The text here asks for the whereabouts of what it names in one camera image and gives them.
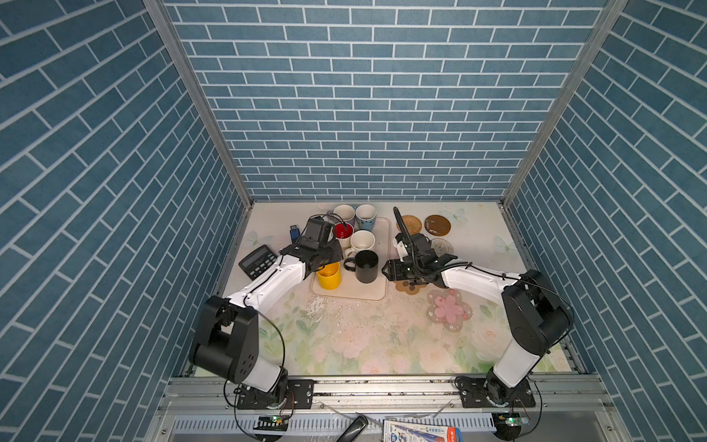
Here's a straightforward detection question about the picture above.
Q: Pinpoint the brown paw print coaster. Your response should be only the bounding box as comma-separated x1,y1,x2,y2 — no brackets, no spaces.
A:
395,281,427,296

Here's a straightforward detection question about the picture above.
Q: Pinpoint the black calculator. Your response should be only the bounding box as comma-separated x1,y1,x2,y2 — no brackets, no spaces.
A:
239,244,277,280

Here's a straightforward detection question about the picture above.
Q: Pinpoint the dark brown wooden coaster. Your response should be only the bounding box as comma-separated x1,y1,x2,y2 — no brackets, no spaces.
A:
423,215,451,237

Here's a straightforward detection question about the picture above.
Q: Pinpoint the white mug grey handle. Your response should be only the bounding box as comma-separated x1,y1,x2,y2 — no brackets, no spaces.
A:
333,204,355,226

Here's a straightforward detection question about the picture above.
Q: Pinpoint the blue stapler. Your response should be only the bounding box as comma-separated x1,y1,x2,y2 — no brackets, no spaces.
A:
289,225,301,244

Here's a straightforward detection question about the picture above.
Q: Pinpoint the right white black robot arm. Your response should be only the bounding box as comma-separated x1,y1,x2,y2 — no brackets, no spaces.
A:
382,231,574,407

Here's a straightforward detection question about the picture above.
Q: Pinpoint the white speckled mug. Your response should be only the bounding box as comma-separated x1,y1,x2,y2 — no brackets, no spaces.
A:
344,230,376,258

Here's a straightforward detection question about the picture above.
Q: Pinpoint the black handheld device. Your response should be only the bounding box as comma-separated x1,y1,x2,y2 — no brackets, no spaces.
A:
337,414,369,442

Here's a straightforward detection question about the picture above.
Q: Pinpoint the pink flower coaster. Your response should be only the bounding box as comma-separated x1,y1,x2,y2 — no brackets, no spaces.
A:
425,289,473,333

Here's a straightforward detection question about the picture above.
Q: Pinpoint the green circuit board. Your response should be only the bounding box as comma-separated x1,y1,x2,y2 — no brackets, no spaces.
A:
253,415,290,433

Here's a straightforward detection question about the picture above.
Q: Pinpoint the aluminium front rail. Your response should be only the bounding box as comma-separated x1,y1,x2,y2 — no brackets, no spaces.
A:
145,373,630,441

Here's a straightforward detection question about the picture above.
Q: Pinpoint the black mug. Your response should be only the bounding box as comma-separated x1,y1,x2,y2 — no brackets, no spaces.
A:
344,250,379,284

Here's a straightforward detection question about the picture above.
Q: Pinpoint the yellow mug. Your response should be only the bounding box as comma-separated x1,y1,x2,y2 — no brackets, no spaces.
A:
317,263,342,291

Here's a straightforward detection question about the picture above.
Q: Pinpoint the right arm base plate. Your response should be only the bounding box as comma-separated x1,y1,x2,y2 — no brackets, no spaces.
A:
453,376,537,408

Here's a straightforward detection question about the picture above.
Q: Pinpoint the red inside mug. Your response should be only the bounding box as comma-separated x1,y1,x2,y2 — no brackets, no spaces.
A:
334,222,355,250

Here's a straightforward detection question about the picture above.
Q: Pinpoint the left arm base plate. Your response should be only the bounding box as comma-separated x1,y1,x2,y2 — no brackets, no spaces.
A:
237,379,315,410

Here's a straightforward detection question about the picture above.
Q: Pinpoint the beige serving tray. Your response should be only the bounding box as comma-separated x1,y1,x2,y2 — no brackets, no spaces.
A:
309,217,391,301

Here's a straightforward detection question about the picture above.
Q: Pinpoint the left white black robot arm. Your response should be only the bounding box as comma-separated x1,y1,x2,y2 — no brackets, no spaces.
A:
189,215,342,403

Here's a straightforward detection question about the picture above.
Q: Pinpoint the blue white printed package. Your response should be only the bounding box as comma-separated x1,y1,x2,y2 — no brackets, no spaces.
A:
383,420,462,442

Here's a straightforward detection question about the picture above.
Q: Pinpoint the light blue floral mug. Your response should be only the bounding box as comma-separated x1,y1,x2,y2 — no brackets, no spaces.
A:
355,204,377,231

